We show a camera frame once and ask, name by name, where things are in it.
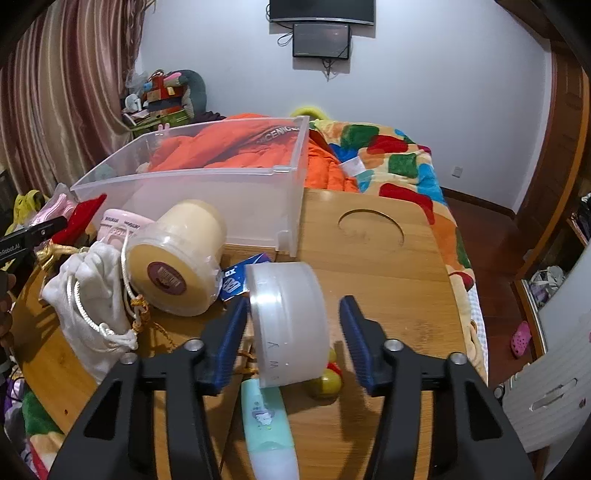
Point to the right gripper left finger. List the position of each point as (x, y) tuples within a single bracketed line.
[(113, 437)]

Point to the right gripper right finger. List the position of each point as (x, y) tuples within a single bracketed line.
[(472, 437)]

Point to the red pouch with gold trim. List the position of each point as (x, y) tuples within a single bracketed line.
[(78, 221)]

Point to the white drawstring cloth bag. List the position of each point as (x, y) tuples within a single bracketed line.
[(86, 295)]

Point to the translucent white round container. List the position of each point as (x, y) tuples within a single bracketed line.
[(290, 323)]

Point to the left hand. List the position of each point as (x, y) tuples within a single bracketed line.
[(6, 322)]

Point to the yellow cloth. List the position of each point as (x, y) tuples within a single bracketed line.
[(25, 208)]

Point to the white storage drawer unit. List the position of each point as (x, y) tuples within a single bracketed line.
[(549, 400)]

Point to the pink macaron-shaped case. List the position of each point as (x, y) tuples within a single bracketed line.
[(116, 223)]

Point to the pink croc shoe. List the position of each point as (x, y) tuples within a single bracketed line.
[(520, 340)]

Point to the small gold red apple ornament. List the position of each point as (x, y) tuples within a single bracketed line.
[(329, 384)]

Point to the pink striped curtain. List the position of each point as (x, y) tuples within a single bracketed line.
[(61, 91)]

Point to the mint green tube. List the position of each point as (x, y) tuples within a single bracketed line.
[(268, 438)]

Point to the blue foil packet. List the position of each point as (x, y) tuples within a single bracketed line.
[(234, 277)]

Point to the pile of toys and boxes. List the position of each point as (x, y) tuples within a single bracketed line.
[(174, 98)]

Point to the clear plastic storage bin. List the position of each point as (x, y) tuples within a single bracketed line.
[(261, 207)]

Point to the orange down jacket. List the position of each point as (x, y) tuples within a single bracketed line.
[(252, 141)]

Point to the colourful patchwork blanket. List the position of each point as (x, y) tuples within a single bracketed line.
[(383, 161)]

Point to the yellow plush headboard toy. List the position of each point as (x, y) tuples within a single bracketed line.
[(313, 113)]

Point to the small wall monitor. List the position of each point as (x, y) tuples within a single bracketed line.
[(329, 41)]

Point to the large wall television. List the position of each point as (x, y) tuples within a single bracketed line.
[(361, 12)]

